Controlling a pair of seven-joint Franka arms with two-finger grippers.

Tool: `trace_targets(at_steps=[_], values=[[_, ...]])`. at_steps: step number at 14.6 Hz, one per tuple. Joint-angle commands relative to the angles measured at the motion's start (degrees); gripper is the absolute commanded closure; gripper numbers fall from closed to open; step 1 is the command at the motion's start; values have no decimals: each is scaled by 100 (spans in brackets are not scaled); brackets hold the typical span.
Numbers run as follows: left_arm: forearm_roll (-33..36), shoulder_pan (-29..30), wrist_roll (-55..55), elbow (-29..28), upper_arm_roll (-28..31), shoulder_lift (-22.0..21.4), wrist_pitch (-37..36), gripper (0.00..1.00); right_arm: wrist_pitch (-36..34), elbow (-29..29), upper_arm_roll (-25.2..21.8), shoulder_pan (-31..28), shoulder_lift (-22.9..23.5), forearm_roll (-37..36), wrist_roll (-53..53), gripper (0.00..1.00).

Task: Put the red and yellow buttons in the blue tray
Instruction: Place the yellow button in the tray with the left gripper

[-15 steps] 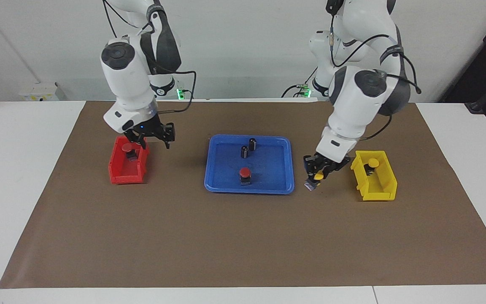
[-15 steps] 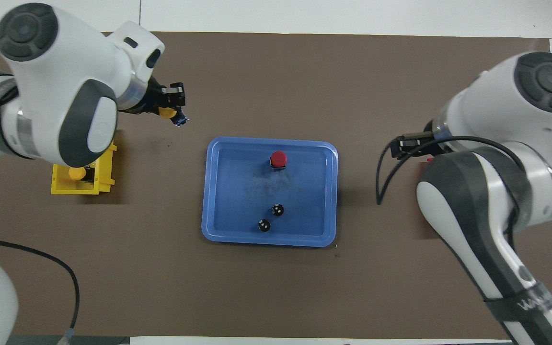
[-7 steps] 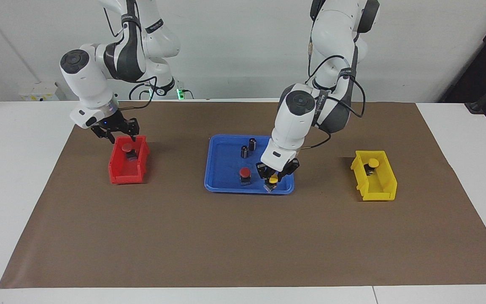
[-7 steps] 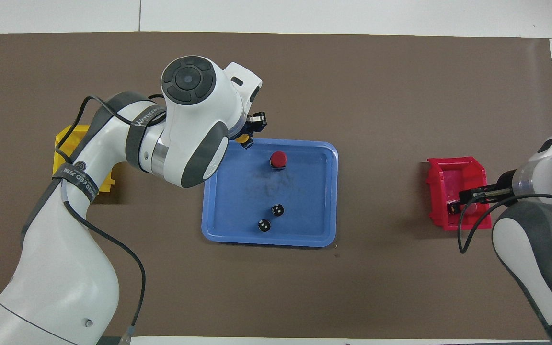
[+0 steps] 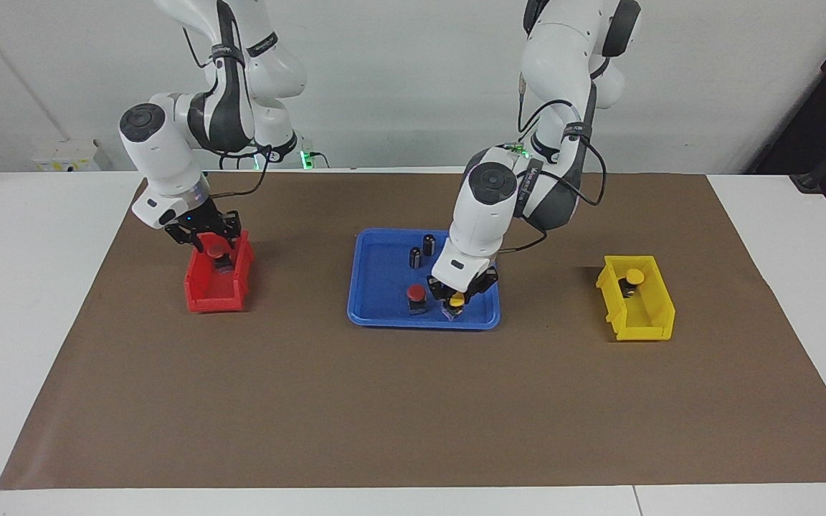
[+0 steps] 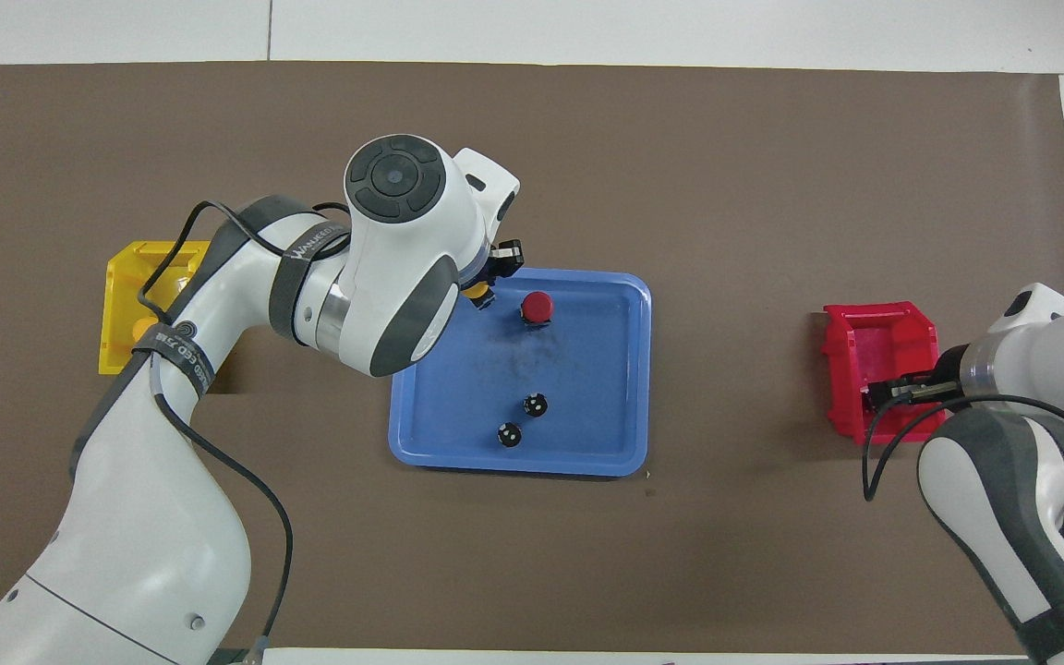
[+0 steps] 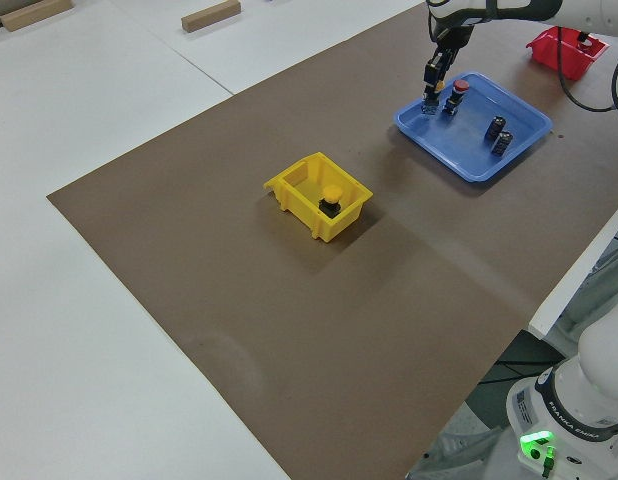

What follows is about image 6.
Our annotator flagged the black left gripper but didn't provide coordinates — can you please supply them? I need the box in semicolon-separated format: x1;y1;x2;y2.
479;237;526;284

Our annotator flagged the blue plastic tray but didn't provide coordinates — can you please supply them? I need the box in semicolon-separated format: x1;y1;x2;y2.
388;268;653;478

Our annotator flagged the red plastic bin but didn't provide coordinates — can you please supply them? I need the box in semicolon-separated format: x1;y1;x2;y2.
819;301;949;447

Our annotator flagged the yellow plastic bin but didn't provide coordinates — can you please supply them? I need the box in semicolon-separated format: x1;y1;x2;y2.
98;241;219;376

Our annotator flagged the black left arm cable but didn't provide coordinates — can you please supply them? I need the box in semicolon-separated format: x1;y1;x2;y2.
135;199;353;653

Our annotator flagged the brown table mat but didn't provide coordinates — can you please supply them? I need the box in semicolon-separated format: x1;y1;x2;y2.
0;61;1064;657

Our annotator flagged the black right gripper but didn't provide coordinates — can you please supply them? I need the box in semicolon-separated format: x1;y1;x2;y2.
867;368;967;413

